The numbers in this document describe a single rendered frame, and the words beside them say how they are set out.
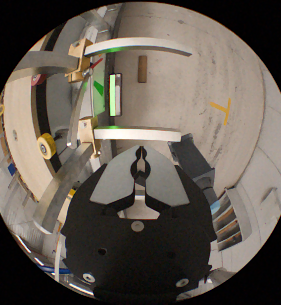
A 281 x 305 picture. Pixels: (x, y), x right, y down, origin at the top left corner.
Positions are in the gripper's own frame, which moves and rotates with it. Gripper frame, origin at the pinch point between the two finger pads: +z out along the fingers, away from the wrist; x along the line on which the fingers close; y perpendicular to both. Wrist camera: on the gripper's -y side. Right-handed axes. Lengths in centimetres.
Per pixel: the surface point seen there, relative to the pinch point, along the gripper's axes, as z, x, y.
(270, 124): 70, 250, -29
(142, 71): 90, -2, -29
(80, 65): 10.8, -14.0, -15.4
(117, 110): 27.5, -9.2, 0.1
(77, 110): 2.1, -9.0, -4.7
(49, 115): 18.9, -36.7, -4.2
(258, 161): 69, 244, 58
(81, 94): 5.1, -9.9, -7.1
